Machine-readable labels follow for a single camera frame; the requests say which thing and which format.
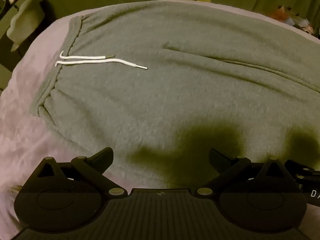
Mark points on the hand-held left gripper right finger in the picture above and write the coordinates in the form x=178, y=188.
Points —
x=220, y=159

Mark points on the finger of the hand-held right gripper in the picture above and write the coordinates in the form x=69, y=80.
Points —
x=296, y=165

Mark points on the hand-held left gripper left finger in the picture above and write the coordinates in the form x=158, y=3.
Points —
x=102, y=159

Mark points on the colourful clutter pile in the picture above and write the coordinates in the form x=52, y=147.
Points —
x=292, y=17

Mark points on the grey cloth on chair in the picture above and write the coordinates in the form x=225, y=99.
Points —
x=26, y=22

